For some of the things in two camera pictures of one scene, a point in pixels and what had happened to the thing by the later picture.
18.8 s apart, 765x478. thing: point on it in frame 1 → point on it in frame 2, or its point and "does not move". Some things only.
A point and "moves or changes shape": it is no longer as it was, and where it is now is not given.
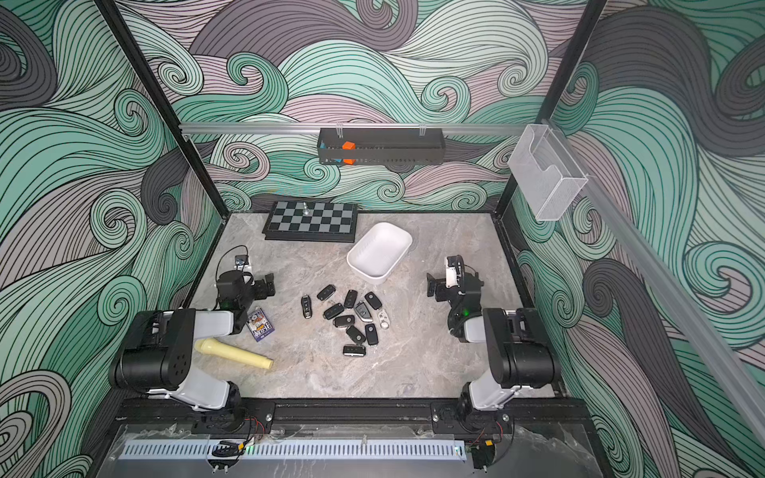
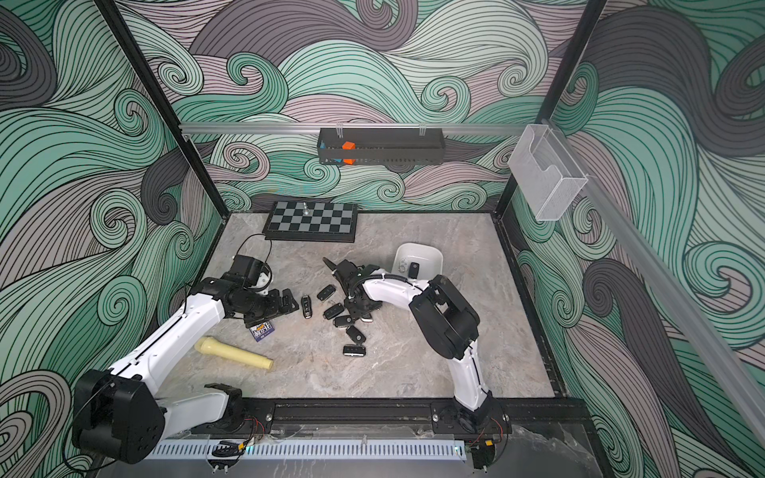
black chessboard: (312, 221) does not move
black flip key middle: (334, 311) does not move
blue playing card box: (259, 325) does not move
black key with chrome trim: (354, 351) does not move
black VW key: (373, 301) moves or changes shape
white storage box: (378, 251) → (417, 261)
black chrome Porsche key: (307, 306) does not move
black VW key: (344, 321) does not move
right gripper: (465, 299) → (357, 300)
